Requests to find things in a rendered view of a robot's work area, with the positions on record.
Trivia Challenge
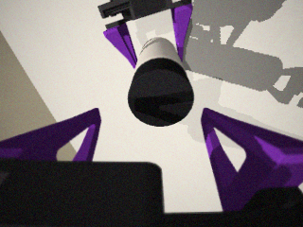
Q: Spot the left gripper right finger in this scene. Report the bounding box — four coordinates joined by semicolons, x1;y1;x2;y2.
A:
201;108;303;211

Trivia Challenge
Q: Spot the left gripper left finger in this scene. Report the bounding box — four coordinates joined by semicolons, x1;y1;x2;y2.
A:
0;108;101;161

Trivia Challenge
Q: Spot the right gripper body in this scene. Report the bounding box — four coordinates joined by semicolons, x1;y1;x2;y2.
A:
98;0;192;29

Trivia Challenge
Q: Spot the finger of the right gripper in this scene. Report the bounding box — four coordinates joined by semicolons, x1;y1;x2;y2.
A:
103;23;137;69
170;3;193;62

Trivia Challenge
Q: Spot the black bottle cap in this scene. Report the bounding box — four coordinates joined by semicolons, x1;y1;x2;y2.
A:
128;58;194;127

